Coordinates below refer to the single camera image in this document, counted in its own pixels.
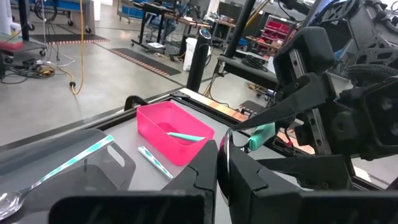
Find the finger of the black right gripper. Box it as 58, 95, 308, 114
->
231, 74, 335, 131
257, 154, 354, 192

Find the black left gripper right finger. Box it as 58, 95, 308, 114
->
219, 144, 398, 224

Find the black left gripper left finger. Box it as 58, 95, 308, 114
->
49, 139, 218, 224

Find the teal handled silver spoon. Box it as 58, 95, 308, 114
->
219, 122, 277, 206
166, 131, 206, 143

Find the teal white patterned handle spoon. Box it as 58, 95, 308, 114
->
0, 134, 115, 221
137, 145, 175, 181

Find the grey equipment cart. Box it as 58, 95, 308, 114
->
216, 54, 280, 91

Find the red storage bins rack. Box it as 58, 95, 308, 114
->
257, 15, 296, 52

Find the red plastic container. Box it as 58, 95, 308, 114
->
136, 101, 216, 167

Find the black pole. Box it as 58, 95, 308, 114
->
223, 0, 259, 58

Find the dark grey translucent container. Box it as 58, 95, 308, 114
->
0, 129, 137, 224

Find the black table clamp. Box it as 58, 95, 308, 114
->
123, 95, 149, 112

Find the white bin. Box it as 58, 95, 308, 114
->
182, 37, 200, 72

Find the black striped floor mat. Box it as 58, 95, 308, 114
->
29, 33, 110, 45
109, 47, 182, 78

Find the black desk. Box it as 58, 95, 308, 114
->
130, 0, 215, 54

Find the grey wheeled cart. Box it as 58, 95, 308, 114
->
0, 0, 47, 63

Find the floor cable bundle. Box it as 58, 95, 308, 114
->
201, 67, 280, 108
0, 57, 77, 85

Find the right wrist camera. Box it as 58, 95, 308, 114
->
362, 77, 398, 161

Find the coiled black cable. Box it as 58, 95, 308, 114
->
241, 54, 270, 73

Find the black cylinder post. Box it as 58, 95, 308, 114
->
185, 28, 213, 93

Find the yellow floor cable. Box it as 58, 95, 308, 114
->
70, 0, 86, 96

